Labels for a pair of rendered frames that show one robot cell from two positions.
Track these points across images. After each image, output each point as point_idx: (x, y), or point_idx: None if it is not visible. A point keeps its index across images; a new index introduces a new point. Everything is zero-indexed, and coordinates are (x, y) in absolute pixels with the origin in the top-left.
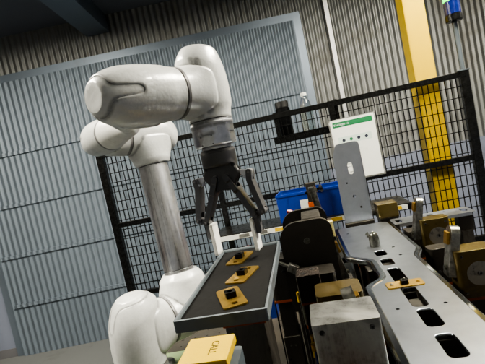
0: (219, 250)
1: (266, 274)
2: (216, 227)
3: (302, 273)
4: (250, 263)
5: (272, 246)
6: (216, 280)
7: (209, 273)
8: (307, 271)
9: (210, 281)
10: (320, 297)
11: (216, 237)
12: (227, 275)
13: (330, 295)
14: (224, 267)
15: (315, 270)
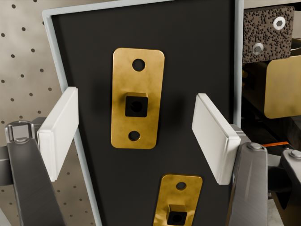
0: (76, 113)
1: (222, 216)
2: (58, 138)
3: (256, 48)
4: (176, 147)
5: (218, 19)
6: (124, 220)
7: (92, 189)
8: (269, 35)
9: (112, 220)
10: (269, 118)
11: (67, 132)
12: (140, 202)
13: (285, 116)
14: (112, 155)
15: (286, 37)
